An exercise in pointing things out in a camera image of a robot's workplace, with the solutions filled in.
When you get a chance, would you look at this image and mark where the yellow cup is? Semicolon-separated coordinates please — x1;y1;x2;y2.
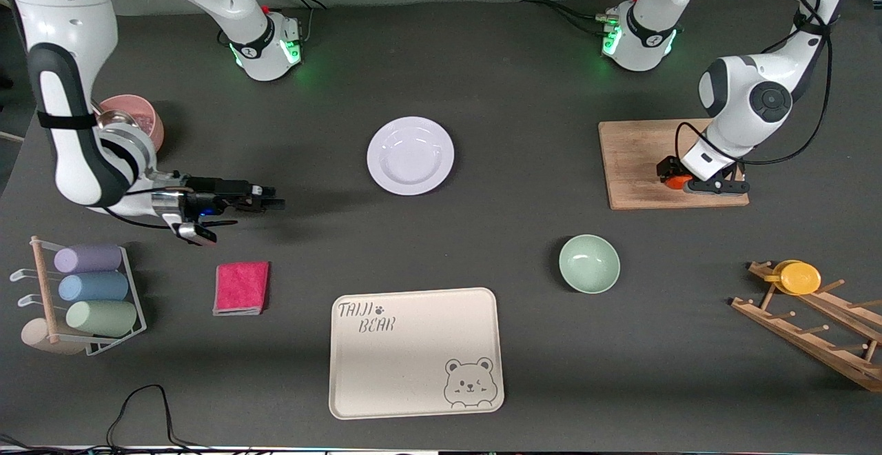
763;260;822;296

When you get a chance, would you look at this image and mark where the black right base cable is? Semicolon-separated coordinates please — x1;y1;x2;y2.
258;0;328;46

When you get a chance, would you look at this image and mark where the wooden cutting board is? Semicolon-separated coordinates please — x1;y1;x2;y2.
598;118;750;210

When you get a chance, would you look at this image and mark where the black base cable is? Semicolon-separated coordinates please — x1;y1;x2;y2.
520;0;614;37
258;0;328;46

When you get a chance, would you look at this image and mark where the beige cup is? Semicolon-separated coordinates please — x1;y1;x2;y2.
21;318;90;356

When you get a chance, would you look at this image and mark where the black cable at table edge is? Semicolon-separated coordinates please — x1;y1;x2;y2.
0;384;207;455

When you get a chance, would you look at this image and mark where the purple cup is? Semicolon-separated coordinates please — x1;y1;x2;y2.
54;243;123;274

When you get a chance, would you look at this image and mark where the wooden peg drying rack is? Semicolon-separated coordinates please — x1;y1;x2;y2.
730;261;882;393

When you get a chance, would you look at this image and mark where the black left base cable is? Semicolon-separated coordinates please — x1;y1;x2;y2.
520;0;614;37

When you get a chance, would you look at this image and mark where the pink bowl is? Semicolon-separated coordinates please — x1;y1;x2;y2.
99;94;165;154

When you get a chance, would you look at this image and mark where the white wire cup rack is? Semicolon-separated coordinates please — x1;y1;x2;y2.
10;236;147;357

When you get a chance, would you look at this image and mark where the green cup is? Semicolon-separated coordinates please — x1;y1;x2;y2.
65;300;139;338

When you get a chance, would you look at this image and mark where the light green bowl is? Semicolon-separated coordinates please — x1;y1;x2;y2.
559;234;621;295

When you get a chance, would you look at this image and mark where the white round plate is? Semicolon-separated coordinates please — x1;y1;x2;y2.
367;117;455;196

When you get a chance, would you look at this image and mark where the beige bear print tray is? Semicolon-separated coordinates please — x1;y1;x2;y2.
329;287;505;420

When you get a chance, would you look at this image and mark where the pink folded cloth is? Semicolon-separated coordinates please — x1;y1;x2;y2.
213;261;271;316

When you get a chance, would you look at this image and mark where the blue cup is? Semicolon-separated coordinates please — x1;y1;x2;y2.
58;272;130;303

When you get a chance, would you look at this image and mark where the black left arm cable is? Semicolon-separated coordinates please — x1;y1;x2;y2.
674;0;838;166

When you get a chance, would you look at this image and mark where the metal scoop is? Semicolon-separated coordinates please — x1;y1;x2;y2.
95;109;139;132

